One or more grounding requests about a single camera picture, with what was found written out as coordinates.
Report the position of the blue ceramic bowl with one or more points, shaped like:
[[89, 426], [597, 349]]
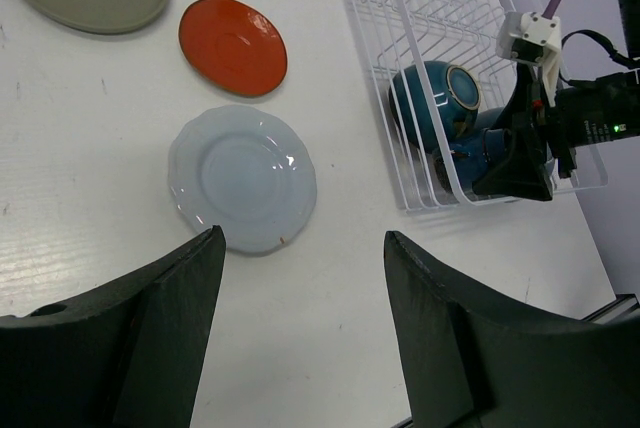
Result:
[[488, 118]]

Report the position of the light blue scalloped plate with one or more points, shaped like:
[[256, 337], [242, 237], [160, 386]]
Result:
[[246, 171]]

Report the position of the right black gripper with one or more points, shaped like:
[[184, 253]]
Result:
[[585, 113]]

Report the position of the white wire dish rack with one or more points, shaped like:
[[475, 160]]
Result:
[[432, 67]]

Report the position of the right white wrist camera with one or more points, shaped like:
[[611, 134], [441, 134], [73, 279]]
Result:
[[533, 39]]

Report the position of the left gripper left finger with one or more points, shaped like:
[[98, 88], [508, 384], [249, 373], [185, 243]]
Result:
[[128, 353]]

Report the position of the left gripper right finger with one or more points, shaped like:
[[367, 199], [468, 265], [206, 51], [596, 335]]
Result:
[[474, 357]]

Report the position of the dark blue mug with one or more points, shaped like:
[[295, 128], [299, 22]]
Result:
[[476, 154]]

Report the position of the orange saucer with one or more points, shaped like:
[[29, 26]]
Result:
[[234, 46]]

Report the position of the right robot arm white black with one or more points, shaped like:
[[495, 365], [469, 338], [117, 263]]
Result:
[[629, 12]]

